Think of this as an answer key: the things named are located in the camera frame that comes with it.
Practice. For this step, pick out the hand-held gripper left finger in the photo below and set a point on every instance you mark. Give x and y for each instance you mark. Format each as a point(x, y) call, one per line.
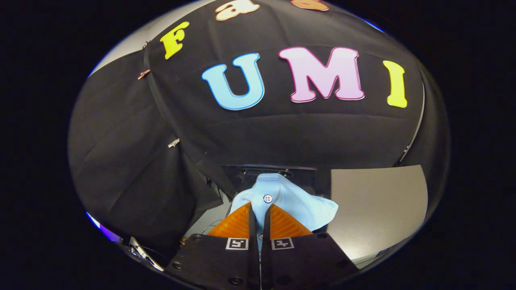
point(253, 241)

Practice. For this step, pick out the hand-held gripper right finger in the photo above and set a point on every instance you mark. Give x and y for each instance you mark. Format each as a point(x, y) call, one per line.
point(267, 241)

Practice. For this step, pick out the light blue shirt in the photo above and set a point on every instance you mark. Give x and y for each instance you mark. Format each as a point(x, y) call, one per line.
point(298, 205)

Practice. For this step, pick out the white power strip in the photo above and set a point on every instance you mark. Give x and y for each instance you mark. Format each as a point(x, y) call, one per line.
point(145, 253)

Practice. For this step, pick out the black backdrop cloth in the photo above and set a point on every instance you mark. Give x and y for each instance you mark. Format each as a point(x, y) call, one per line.
point(282, 133)

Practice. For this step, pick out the silver clip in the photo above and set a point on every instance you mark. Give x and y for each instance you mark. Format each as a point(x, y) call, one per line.
point(173, 143)

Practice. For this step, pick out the copper clip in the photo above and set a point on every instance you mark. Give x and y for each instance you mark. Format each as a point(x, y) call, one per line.
point(144, 74)

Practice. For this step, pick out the row of black clips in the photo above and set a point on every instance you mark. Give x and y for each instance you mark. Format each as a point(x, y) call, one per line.
point(146, 43)

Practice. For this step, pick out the white backdrop frame pole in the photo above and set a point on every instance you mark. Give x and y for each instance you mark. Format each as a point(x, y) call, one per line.
point(415, 129)

